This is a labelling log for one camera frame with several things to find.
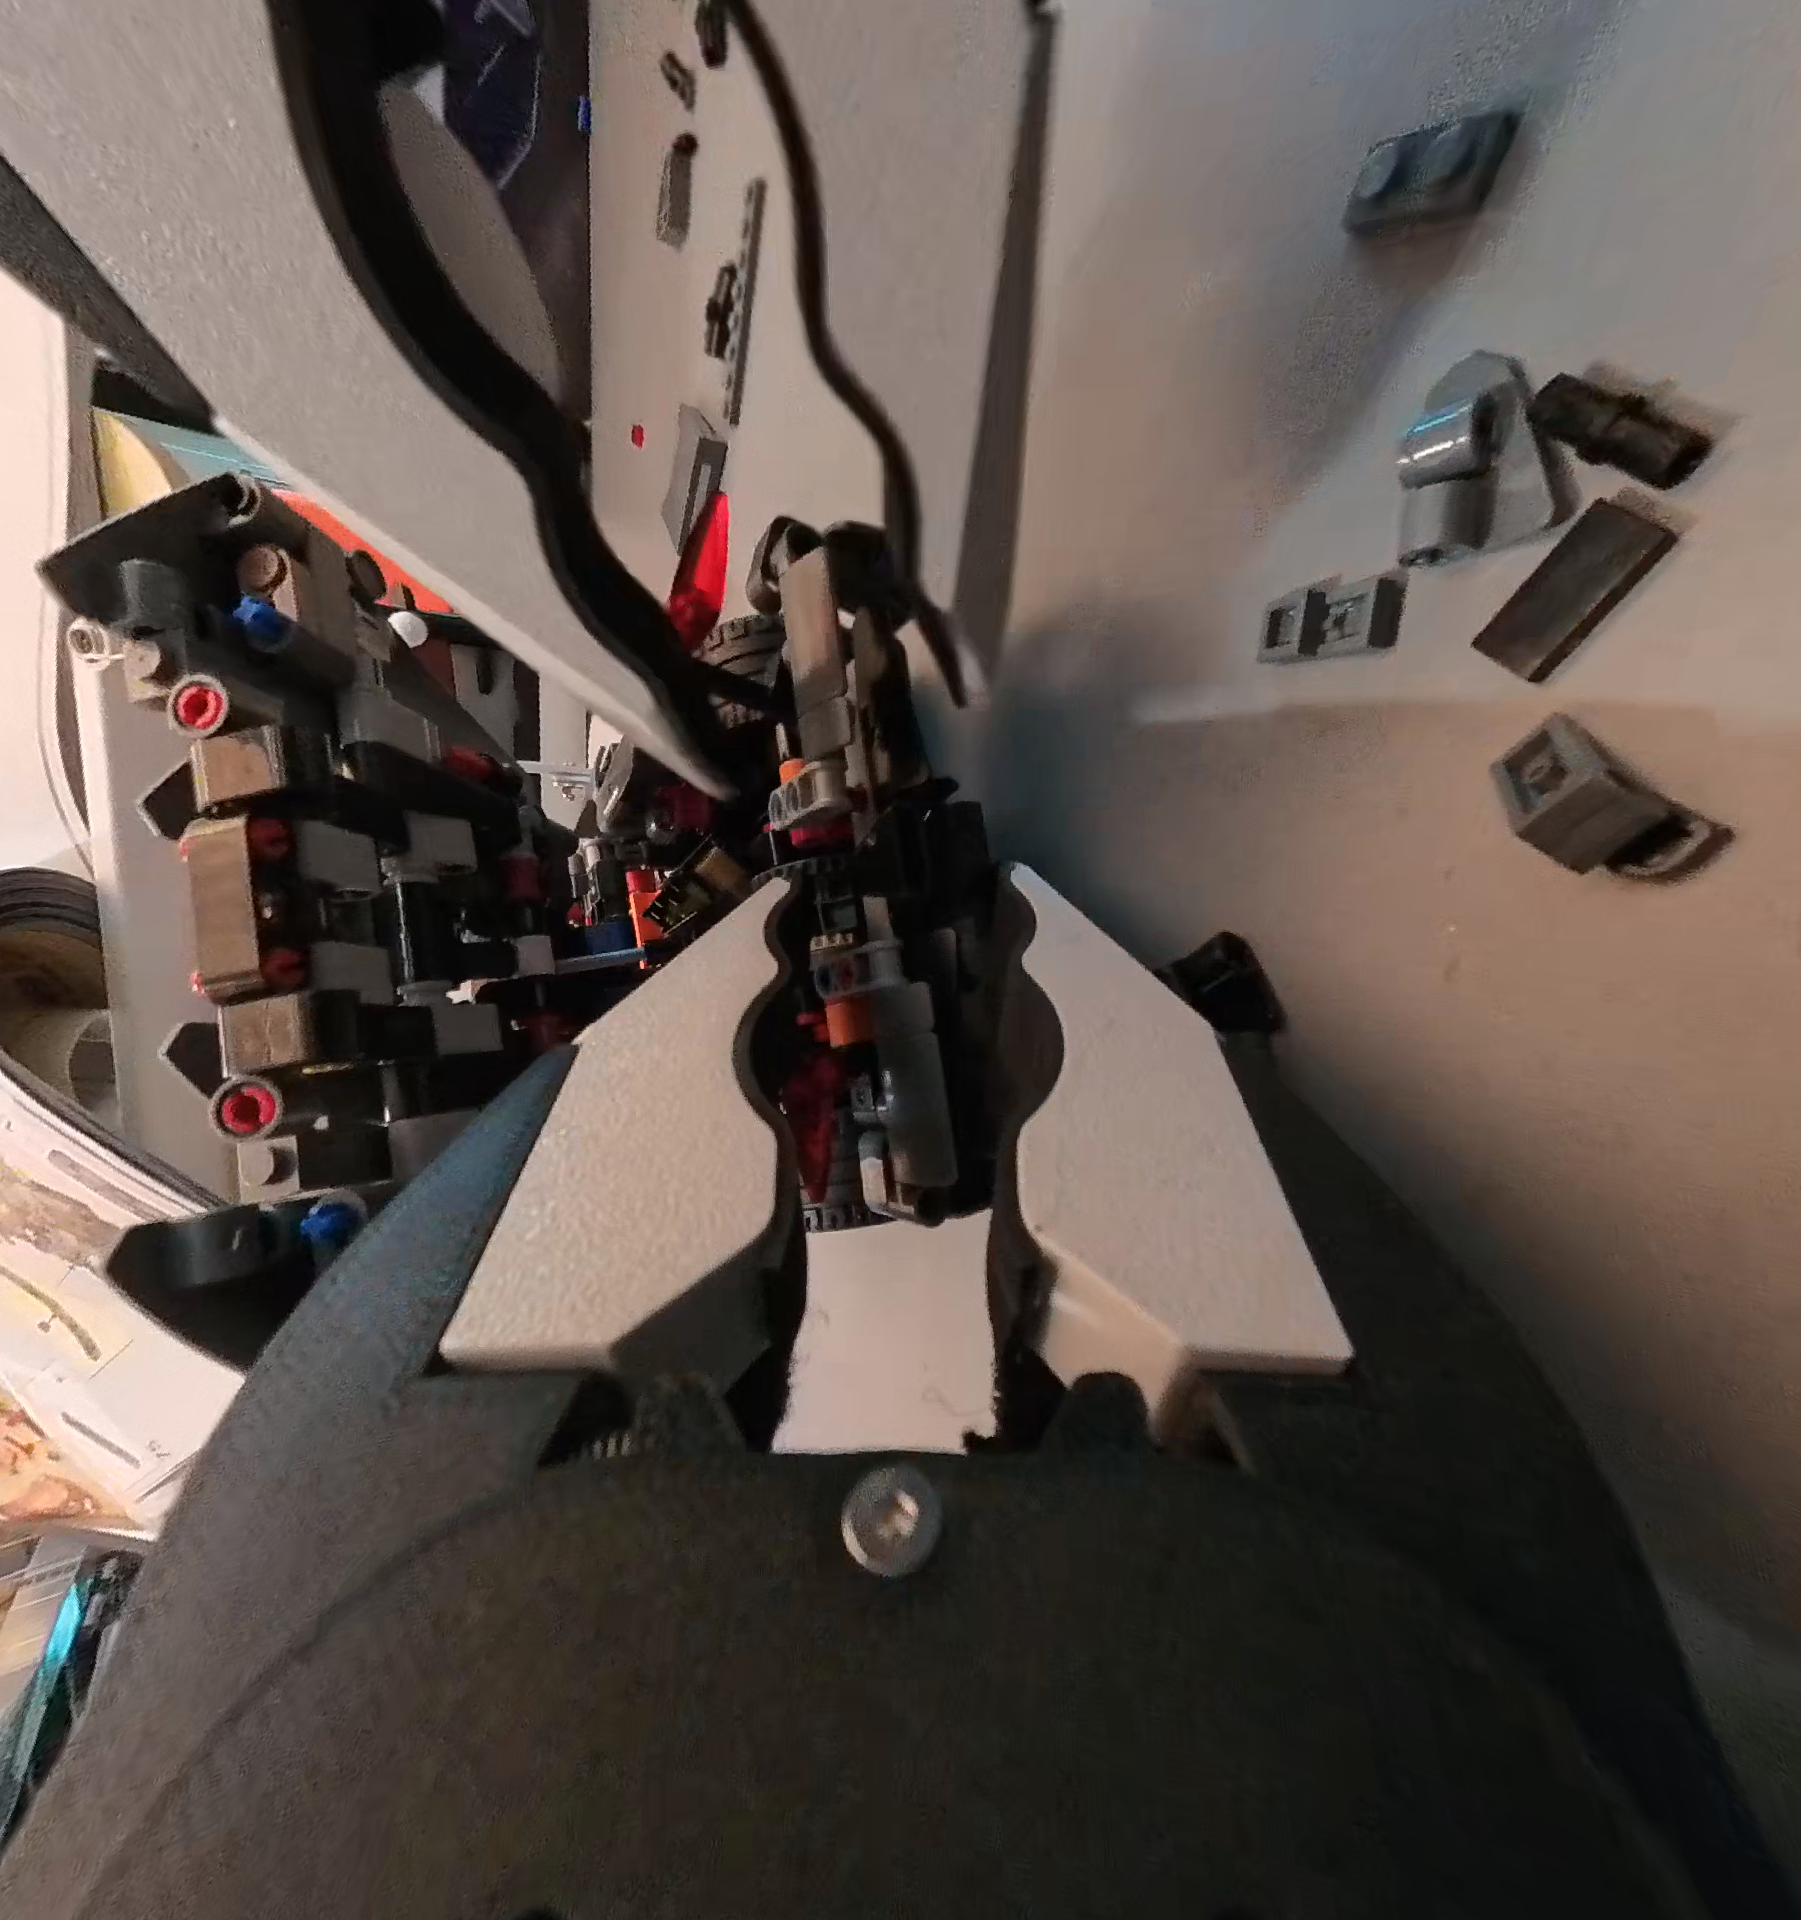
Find grey lego lever assembly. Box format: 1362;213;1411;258
666;492;968;842

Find open instruction booklet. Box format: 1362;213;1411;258
0;601;248;1537

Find dark grey lego slope brick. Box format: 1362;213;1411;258
1489;712;1738;883

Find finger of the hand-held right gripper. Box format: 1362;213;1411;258
0;0;753;805
721;0;1065;711

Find grey two-stud lego plate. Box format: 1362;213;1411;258
1342;109;1527;240

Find light grey lego bracket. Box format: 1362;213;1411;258
1394;348;1587;569

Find black curved lego brick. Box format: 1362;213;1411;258
1167;930;1287;1040

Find dark lego tile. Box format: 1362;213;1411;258
1471;494;1692;688

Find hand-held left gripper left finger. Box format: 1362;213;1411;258
432;872;815;1450

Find scattered loose lego pieces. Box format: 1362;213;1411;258
443;0;770;554

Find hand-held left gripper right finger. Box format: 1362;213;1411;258
987;858;1359;1450

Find dark grey lego clip plate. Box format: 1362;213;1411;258
1256;571;1409;666

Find black grey lego car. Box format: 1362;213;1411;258
33;472;994;1311

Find black lego pin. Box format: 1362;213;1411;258
1527;365;1719;492

